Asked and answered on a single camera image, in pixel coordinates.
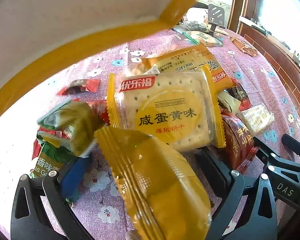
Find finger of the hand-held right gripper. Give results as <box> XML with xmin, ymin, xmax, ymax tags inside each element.
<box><xmin>282</xmin><ymin>133</ymin><xmax>300</xmax><ymax>167</ymax></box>
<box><xmin>252</xmin><ymin>135</ymin><xmax>300</xmax><ymax>172</ymax></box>

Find orange cracker packet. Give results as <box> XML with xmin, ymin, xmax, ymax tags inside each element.
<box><xmin>142</xmin><ymin>44</ymin><xmax>237</xmax><ymax>92</ymax></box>

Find green white biscuit packet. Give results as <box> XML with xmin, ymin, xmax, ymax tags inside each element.
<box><xmin>182</xmin><ymin>30</ymin><xmax>224</xmax><ymax>48</ymax></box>

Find television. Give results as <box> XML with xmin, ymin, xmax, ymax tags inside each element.
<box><xmin>255</xmin><ymin>0</ymin><xmax>300</xmax><ymax>45</ymax></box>

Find small cream packet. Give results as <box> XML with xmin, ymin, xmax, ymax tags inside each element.
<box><xmin>217</xmin><ymin>90</ymin><xmax>241</xmax><ymax>113</ymax></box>

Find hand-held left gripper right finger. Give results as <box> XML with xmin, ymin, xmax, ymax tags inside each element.
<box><xmin>202</xmin><ymin>150</ymin><xmax>278</xmax><ymax>240</ymax></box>

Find plain yellow snack packet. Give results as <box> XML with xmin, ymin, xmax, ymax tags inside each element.
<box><xmin>94</xmin><ymin>126</ymin><xmax>213</xmax><ymax>240</ymax></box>

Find white cup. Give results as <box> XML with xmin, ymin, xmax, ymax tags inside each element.
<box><xmin>187</xmin><ymin>8</ymin><xmax>208</xmax><ymax>23</ymax></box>

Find olive green snack packet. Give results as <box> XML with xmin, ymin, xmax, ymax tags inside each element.
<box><xmin>59</xmin><ymin>102</ymin><xmax>103</xmax><ymax>158</ymax></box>

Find green white snack packet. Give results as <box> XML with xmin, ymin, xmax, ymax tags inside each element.
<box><xmin>37</xmin><ymin>99</ymin><xmax>73</xmax><ymax>130</ymax></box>

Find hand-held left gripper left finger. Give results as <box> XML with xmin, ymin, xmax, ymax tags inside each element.
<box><xmin>11</xmin><ymin>156</ymin><xmax>96</xmax><ymax>240</ymax></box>

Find purple floral tablecloth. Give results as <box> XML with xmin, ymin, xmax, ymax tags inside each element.
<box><xmin>32</xmin><ymin>27</ymin><xmax>300</xmax><ymax>240</ymax></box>

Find yellow round-label cracker packet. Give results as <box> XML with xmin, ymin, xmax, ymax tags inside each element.
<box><xmin>107</xmin><ymin>70</ymin><xmax>227</xmax><ymax>153</ymax></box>

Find brown red snack packet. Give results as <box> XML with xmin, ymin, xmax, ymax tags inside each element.
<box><xmin>220</xmin><ymin>109</ymin><xmax>259</xmax><ymax>175</ymax></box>

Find yellow rimmed white tray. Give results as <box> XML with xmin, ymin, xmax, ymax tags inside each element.
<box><xmin>0</xmin><ymin>0</ymin><xmax>213</xmax><ymax>128</ymax></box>

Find dark brown candy packet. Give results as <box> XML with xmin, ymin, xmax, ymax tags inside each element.
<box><xmin>226</xmin><ymin>84</ymin><xmax>252</xmax><ymax>112</ymax></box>

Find dark clear packet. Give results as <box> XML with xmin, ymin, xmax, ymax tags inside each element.
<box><xmin>174</xmin><ymin>20</ymin><xmax>208</xmax><ymax>34</ymax></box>

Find green pea snack packet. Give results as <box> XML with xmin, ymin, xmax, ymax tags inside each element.
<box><xmin>30</xmin><ymin>132</ymin><xmax>75</xmax><ymax>180</ymax></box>

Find wooden TV cabinet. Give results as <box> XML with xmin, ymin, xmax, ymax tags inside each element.
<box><xmin>227</xmin><ymin>0</ymin><xmax>300</xmax><ymax>130</ymax></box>

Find red candy packet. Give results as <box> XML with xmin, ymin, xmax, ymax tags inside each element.
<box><xmin>57</xmin><ymin>79</ymin><xmax>100</xmax><ymax>96</ymax></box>

